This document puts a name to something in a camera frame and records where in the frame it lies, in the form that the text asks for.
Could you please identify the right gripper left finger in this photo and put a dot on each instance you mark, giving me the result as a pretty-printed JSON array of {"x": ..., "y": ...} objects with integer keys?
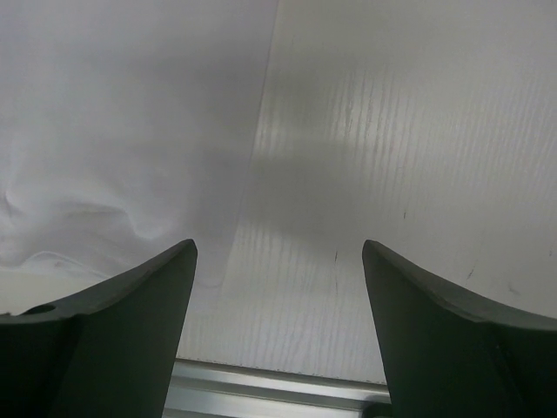
[{"x": 106, "y": 351}]

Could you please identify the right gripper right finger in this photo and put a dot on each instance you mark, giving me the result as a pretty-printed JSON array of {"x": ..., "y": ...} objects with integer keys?
[{"x": 449, "y": 352}]

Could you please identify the aluminium mounting rail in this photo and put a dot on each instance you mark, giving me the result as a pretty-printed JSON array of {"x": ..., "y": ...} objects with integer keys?
[{"x": 201, "y": 389}]

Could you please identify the white t shirt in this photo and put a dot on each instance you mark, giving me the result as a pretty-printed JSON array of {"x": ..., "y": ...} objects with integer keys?
[{"x": 126, "y": 127}]

